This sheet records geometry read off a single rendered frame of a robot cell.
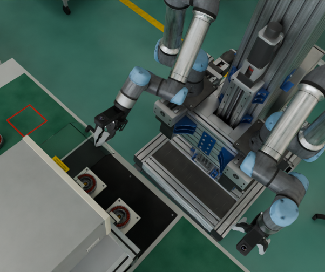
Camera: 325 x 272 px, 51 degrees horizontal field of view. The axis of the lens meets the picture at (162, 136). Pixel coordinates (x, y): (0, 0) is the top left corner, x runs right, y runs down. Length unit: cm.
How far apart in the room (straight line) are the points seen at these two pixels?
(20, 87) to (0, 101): 14
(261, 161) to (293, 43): 57
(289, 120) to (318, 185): 194
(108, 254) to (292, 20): 113
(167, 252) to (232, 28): 271
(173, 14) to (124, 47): 198
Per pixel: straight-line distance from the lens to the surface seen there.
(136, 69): 126
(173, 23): 151
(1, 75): 230
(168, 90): 133
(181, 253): 174
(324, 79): 122
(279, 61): 158
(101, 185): 178
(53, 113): 206
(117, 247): 135
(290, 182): 116
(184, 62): 133
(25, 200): 123
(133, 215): 173
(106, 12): 377
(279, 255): 273
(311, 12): 142
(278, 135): 116
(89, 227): 116
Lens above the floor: 244
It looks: 59 degrees down
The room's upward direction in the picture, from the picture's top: 13 degrees clockwise
